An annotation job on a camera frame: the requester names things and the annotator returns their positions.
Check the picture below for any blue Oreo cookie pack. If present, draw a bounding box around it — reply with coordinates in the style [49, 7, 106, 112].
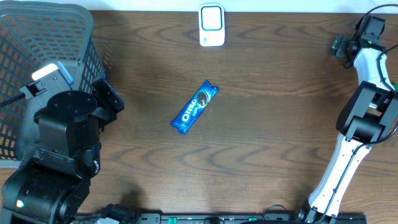
[170, 80, 220, 134]

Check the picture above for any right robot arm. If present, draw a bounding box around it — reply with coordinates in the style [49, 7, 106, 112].
[298, 32, 397, 223]

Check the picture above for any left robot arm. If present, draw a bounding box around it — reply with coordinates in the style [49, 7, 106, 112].
[1, 77, 124, 223]

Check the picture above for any white barcode scanner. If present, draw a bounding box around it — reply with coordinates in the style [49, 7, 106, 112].
[198, 4, 226, 47]

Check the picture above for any grey plastic shopping basket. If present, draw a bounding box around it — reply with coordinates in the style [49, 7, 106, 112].
[1, 1, 105, 169]

